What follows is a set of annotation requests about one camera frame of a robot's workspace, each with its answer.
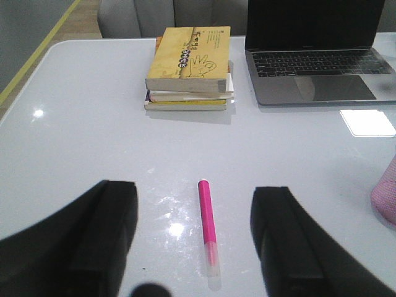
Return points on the pink mesh pen holder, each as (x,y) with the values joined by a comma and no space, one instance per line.
(383,195)

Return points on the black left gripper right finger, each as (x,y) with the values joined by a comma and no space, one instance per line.
(298,257)

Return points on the yellow top book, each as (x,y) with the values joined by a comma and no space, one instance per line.
(191,59)

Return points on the middle white book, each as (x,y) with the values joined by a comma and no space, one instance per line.
(160,96)

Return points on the grey laptop computer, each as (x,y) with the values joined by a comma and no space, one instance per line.
(310,52)

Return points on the bottom book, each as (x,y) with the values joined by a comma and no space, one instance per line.
(198,105)

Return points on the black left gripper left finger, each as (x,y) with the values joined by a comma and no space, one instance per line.
(80,250)

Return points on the pink highlighter pen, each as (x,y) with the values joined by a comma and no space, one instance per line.
(208,229)

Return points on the left grey chair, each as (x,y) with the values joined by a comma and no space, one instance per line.
(146,19)

